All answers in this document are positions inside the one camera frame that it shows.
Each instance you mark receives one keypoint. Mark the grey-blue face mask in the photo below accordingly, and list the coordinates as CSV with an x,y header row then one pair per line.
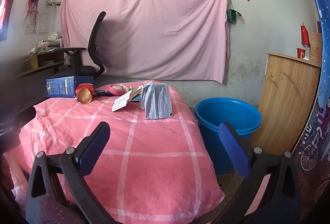
x,y
157,102

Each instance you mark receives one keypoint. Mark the green hanging bag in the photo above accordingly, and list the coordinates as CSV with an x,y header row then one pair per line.
x,y
231,15

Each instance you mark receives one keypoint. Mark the wooden desk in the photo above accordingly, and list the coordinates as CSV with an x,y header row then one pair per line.
x,y
33,59

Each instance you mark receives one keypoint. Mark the dark blue cardboard box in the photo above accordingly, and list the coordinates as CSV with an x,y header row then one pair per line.
x,y
59,87

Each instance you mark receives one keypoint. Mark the red paper cup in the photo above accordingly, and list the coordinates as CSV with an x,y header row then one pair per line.
x,y
86,96

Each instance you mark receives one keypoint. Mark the black office chair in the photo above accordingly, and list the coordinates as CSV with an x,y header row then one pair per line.
x,y
95,33

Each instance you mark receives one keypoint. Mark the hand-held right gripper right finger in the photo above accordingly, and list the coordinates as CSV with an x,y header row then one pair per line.
x,y
233,146

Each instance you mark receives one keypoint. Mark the pink fleece cloth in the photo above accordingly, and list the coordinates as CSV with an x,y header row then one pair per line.
x,y
15,177

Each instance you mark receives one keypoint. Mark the red hanging pouch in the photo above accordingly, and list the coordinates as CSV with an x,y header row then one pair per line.
x,y
304,35

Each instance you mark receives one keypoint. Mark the stack of books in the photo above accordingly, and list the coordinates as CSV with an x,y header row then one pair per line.
x,y
52,42

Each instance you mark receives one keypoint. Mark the white paper card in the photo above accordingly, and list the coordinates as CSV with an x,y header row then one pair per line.
x,y
121,102

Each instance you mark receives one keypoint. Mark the blue printed curtain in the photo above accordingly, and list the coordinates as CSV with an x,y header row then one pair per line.
x,y
319,136

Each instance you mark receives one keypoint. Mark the red cup with label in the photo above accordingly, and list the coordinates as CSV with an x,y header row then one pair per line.
x,y
301,53

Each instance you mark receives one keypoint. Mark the pink wall cloth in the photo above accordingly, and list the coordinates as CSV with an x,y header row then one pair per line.
x,y
154,33

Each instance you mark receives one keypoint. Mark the wooden cabinet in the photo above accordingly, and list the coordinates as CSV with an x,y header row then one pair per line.
x,y
283,97

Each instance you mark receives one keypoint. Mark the brown cardboard piece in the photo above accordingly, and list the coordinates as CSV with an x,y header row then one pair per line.
x,y
134,92

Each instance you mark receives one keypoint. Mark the pink checked blanket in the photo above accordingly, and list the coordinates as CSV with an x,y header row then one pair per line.
x,y
154,149

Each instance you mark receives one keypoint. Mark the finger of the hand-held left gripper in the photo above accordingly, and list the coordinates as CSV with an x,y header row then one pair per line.
x,y
25,114

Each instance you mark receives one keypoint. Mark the blue plastic bucket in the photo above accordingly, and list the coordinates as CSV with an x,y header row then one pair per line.
x,y
206,115

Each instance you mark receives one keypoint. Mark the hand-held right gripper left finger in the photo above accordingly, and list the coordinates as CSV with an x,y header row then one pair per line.
x,y
92,146

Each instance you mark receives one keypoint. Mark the wall calendar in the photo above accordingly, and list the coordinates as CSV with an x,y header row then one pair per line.
x,y
42,24

